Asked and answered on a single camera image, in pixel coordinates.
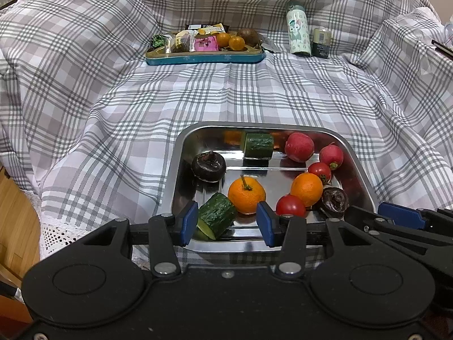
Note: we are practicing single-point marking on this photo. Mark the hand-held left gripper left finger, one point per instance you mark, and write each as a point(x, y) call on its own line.
point(191, 223)

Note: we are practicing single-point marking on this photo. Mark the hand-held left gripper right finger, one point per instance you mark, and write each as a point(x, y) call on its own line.
point(265, 224)

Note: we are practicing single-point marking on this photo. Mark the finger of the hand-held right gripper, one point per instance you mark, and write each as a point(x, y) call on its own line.
point(401, 214)
point(364, 216)

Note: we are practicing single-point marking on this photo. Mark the green cucumber piece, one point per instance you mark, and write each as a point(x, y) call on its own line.
point(216, 216)
point(258, 145)

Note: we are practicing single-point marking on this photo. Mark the red tomato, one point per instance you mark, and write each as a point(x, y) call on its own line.
point(319, 171)
point(290, 205)

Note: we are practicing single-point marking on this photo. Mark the mandarin with stem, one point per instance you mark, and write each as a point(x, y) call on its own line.
point(246, 194)

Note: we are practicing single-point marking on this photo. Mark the large orange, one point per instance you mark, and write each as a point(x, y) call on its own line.
point(307, 189)

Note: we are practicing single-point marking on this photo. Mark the stainless steel tray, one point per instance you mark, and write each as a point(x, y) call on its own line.
point(276, 170)

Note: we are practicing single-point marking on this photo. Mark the dark water chestnut with stem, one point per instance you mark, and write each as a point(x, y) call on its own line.
point(208, 167)

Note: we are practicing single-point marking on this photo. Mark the small red radish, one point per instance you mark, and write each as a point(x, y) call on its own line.
point(331, 156)

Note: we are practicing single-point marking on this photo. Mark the large red radish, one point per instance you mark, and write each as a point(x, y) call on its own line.
point(299, 147)

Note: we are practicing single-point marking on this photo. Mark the white lace cloth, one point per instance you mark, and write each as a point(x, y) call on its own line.
point(56, 235)

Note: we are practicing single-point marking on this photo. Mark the grey plaid blanket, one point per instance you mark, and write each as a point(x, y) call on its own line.
point(106, 95)

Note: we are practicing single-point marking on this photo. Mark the teal tin snack tray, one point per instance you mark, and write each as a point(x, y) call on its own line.
point(212, 58)

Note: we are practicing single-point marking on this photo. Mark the black flat item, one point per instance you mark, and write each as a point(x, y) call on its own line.
point(442, 46)

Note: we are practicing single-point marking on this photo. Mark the green can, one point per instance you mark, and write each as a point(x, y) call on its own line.
point(321, 42)

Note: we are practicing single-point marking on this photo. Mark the pink snack packet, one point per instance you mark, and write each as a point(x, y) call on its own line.
point(205, 44)

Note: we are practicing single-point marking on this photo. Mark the clear brown pastry packet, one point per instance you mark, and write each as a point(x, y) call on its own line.
point(181, 42)

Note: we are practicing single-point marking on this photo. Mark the small orange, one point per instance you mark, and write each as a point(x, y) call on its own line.
point(223, 39)
point(236, 43)

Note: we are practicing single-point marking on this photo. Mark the green candy wrapper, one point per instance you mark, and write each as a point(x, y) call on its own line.
point(159, 41)

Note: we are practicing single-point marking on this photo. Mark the brown kiwi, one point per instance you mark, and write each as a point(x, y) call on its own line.
point(248, 35)

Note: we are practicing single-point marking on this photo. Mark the yellow pastry packet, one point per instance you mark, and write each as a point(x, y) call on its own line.
point(211, 29)

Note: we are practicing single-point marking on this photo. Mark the white cartoon bottle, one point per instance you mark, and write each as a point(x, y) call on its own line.
point(298, 30)

